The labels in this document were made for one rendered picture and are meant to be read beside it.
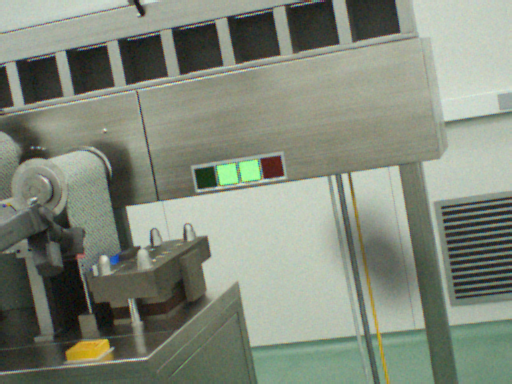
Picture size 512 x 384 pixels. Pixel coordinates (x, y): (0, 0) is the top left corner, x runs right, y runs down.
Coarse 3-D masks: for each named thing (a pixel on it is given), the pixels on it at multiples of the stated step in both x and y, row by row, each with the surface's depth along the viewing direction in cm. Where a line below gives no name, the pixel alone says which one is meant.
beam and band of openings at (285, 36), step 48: (192, 0) 253; (240, 0) 250; (288, 0) 247; (336, 0) 244; (384, 0) 248; (0, 48) 269; (48, 48) 265; (96, 48) 270; (144, 48) 266; (192, 48) 263; (240, 48) 259; (288, 48) 249; (336, 48) 245; (0, 96) 279; (48, 96) 275; (96, 96) 264
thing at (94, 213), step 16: (80, 208) 241; (96, 208) 249; (80, 224) 239; (96, 224) 248; (112, 224) 256; (96, 240) 246; (112, 240) 255; (96, 256) 245; (112, 256) 254; (80, 272) 237
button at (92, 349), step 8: (80, 344) 214; (88, 344) 213; (96, 344) 212; (104, 344) 213; (72, 352) 210; (80, 352) 209; (88, 352) 209; (96, 352) 209; (104, 352) 212; (72, 360) 210
